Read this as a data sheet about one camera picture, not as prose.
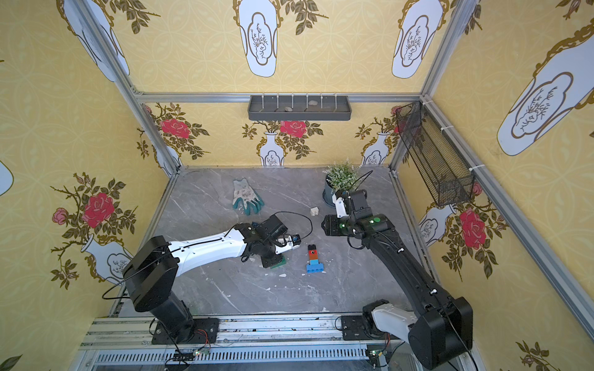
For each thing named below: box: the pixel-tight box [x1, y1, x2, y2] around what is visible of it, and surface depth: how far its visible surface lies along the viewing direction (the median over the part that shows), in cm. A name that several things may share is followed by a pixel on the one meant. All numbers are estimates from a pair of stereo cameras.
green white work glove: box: [232, 177, 265, 216], surface depth 108 cm
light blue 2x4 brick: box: [306, 262, 325, 274], surface depth 87 cm
